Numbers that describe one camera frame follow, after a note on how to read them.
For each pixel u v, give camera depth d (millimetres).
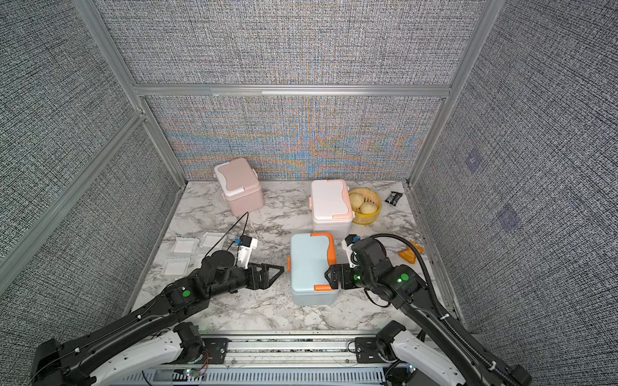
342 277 627
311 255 786
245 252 663
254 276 626
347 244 678
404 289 486
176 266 924
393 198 1108
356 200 1056
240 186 975
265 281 626
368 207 1031
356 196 1060
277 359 731
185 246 975
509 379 378
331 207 903
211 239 1003
